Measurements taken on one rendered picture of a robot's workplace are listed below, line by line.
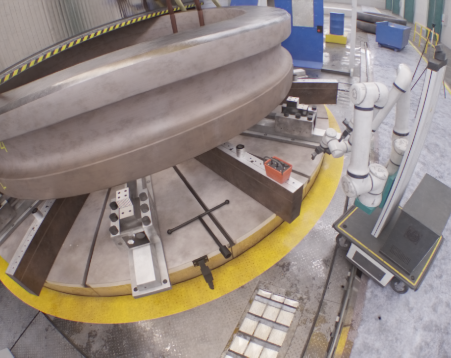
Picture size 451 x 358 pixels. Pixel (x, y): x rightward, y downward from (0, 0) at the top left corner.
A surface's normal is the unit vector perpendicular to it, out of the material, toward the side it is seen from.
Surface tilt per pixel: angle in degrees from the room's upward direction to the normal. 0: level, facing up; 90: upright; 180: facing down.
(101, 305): 0
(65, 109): 90
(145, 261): 0
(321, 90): 90
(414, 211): 0
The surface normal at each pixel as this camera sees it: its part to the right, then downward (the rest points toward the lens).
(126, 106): 0.38, 0.58
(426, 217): -0.11, -0.75
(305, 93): -0.07, 0.66
